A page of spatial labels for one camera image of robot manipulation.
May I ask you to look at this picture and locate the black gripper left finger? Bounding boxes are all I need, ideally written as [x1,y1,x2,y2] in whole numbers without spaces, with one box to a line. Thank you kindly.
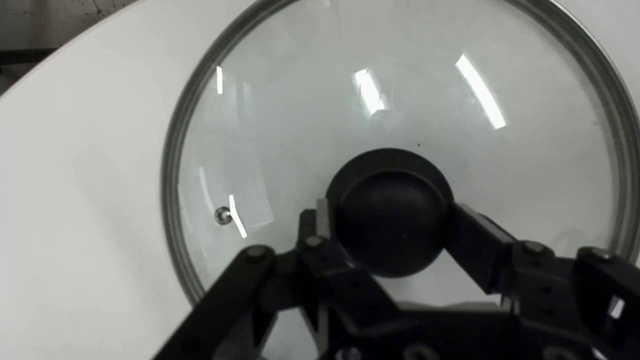
[155,197,402,360]

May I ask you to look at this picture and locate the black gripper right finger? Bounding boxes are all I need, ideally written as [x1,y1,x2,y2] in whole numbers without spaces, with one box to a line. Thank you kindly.
[445,201,640,360]

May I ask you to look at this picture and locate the glass lid with black knob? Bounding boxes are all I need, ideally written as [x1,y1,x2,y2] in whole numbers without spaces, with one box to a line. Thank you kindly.
[157,0,640,308]

